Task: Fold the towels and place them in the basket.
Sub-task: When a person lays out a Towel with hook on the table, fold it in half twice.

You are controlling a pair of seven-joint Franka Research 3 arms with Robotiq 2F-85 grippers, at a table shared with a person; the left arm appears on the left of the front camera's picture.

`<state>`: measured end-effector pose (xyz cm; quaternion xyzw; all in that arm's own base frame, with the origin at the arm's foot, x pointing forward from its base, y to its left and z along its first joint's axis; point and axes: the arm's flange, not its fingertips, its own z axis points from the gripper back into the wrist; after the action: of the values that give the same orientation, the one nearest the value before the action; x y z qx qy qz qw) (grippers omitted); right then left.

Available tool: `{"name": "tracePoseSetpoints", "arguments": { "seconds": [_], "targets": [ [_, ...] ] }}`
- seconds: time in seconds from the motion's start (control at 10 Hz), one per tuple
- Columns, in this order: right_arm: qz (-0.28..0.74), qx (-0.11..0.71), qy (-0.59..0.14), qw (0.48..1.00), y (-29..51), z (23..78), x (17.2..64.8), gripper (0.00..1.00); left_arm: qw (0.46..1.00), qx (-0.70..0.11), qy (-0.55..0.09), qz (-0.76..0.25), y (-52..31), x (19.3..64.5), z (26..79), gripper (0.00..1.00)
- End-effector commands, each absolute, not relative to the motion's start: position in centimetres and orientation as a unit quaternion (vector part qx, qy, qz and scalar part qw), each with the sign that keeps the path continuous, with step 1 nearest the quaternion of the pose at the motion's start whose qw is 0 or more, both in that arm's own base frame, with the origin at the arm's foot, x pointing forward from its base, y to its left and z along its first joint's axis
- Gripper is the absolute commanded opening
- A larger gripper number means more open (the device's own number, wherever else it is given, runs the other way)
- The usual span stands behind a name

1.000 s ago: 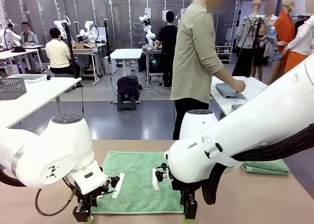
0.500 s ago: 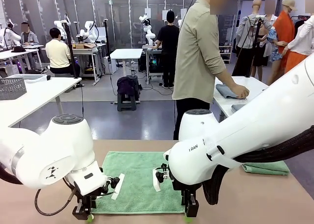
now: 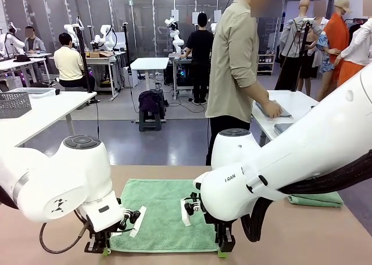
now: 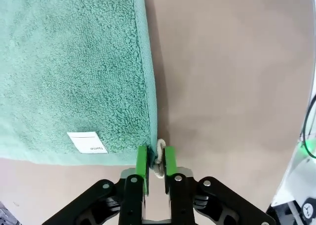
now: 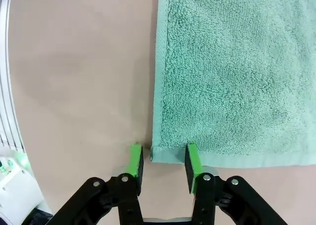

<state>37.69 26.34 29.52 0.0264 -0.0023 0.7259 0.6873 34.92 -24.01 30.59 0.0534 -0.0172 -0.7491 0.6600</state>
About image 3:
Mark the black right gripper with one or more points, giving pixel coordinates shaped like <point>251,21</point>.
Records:
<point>222,227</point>

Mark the black pole stand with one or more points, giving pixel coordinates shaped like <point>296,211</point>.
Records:
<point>82,58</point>
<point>126,50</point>

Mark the cardboard box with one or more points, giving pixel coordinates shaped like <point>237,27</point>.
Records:
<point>98,54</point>

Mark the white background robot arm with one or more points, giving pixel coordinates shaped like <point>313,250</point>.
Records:
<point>11,41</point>
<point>175,35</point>
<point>106,38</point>
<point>71,32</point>

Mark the person's right forearm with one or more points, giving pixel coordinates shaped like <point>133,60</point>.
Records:
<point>255,92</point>

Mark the wooden shoe shelf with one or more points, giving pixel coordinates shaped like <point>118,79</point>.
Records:
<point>266,64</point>

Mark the clear plastic bin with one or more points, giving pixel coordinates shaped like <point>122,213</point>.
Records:
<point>35,92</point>

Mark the black tripod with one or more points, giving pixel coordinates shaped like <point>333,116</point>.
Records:
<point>302,44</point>

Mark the figure in blue floral dress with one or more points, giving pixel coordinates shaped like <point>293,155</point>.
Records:
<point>324,58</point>

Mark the black step stool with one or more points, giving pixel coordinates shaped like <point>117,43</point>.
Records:
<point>149,122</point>

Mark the mannequin in orange trousers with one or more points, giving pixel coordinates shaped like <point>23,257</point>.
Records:
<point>357,44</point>

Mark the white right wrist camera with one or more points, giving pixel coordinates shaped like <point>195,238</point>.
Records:
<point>186,215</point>

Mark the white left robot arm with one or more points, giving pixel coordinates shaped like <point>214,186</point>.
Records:
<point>43,175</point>

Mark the mannequin in orange shirt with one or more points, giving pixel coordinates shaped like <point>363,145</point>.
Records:
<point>337,35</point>

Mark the white paper sign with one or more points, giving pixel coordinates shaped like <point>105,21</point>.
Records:
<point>174,16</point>
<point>195,18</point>

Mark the white standing desk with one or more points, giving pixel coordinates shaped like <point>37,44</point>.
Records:
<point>149,63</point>

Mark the green terry towel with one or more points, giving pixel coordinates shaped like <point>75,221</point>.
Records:
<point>160,204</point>
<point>314,201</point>

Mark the seated person in yellow shirt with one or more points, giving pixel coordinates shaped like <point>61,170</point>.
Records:
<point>69,64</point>

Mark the white office desk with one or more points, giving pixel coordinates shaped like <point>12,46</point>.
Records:
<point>17,64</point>

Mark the person in beige shirt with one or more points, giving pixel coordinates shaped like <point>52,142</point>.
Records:
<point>232,58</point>

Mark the person's right hand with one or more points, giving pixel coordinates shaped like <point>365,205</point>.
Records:
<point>273,109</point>

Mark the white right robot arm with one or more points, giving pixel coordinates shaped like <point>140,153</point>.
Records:
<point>290,160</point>

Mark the person in black clothes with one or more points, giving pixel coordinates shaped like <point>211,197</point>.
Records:
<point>200,50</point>

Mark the robot cart with computer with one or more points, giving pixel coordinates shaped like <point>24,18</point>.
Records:
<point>182,73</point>

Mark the mannequin in grey shirt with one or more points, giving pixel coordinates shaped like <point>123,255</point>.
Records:
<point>296,38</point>

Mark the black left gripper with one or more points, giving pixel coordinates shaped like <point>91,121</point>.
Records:
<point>98,236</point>

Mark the black bag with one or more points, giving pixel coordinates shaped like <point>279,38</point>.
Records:
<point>149,100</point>

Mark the seated person in grey jacket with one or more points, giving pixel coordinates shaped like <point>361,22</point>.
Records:
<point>33,42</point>

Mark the grey perforated basket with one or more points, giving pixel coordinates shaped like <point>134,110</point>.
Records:
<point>14,103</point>

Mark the grey towel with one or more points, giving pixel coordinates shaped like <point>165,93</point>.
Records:
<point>286,114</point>
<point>283,128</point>

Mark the white robot desk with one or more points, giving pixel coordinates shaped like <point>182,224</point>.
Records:
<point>101,61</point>

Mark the black hat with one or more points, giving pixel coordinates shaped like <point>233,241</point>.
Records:
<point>21,58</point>

